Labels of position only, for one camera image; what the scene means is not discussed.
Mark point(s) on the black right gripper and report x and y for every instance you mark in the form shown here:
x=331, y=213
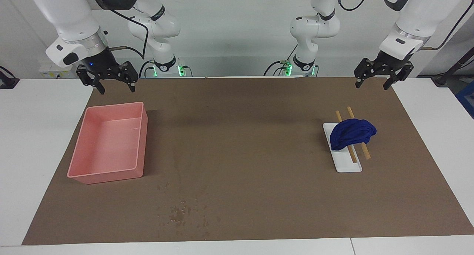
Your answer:
x=102, y=62

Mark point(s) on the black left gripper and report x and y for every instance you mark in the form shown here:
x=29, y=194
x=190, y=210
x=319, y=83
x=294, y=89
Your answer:
x=389, y=60

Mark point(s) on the blue towel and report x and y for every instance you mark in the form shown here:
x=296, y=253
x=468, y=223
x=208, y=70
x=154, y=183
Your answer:
x=351, y=134

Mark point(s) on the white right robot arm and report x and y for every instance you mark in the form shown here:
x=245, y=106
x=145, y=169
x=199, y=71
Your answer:
x=66, y=14

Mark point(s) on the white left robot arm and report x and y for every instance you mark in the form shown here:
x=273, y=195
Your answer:
x=426, y=10

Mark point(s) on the white power strip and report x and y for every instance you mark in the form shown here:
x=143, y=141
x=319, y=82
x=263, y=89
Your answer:
x=52, y=71

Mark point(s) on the pink plastic bin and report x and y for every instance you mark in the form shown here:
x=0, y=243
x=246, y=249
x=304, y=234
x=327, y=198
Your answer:
x=111, y=143

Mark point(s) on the black tripod leg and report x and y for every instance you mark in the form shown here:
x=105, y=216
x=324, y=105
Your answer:
x=453, y=68

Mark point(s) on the wooden rack rod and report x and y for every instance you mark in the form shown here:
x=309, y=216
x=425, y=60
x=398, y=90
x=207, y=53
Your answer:
x=354, y=156
x=366, y=152

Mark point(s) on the blue box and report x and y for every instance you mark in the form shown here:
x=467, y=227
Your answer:
x=467, y=97

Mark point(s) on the black clamp device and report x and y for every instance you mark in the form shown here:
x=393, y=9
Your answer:
x=7, y=79

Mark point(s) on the brown table mat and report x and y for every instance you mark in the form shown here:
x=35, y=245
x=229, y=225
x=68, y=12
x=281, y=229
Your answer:
x=240, y=136

